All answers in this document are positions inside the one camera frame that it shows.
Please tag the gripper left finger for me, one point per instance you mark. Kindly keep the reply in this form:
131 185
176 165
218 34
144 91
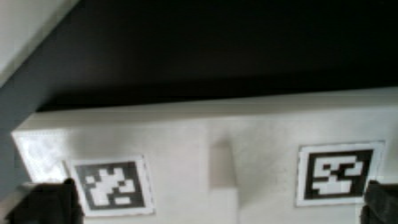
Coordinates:
42 203

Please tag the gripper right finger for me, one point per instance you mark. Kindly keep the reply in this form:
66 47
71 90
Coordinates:
378 212

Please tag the white cabinet body box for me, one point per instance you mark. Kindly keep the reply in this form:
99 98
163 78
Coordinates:
243 161

